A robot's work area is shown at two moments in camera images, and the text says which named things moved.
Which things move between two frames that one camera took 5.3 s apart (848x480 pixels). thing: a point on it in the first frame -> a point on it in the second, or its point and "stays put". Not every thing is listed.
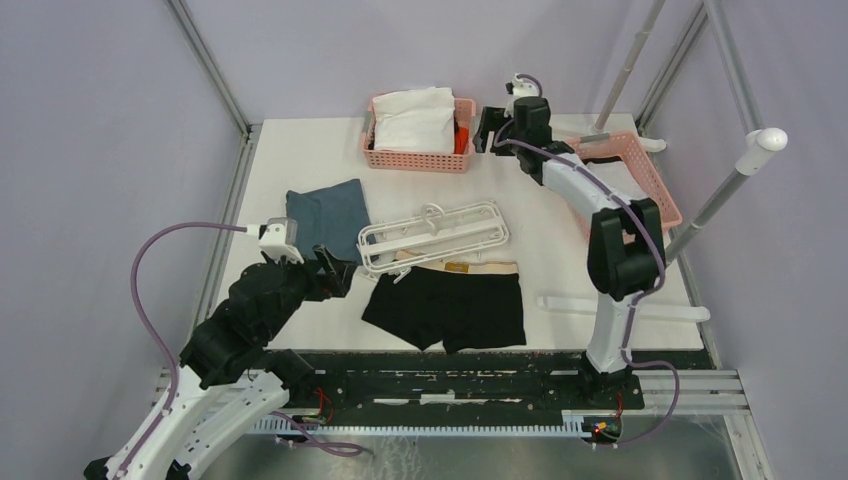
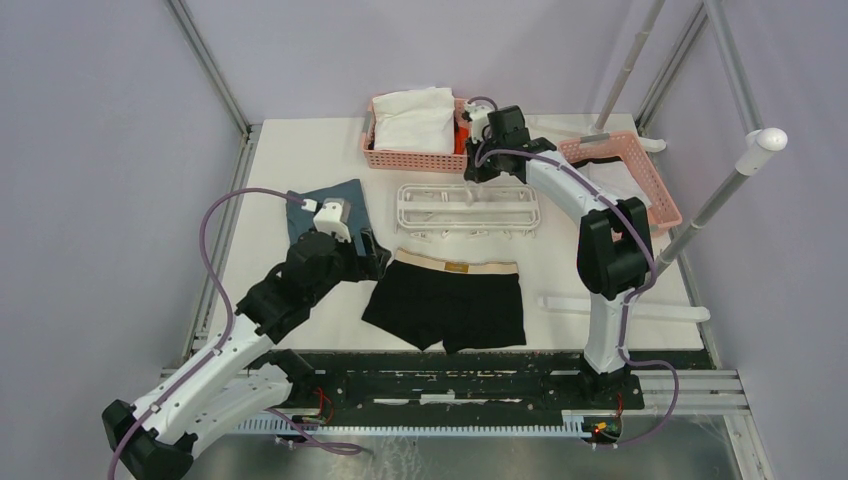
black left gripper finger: x=334 y=266 -> x=371 y=247
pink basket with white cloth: x=418 y=129 stays put
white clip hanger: x=395 y=244 -> x=423 y=209
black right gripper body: x=516 y=136 -> x=492 y=144
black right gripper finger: x=492 y=118 -> x=479 y=166
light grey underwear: x=616 y=173 stays put
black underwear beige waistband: x=448 y=305 stays put
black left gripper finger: x=340 y=282 -> x=380 y=259
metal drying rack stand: x=762 y=141 stays put
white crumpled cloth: x=417 y=119 stays put
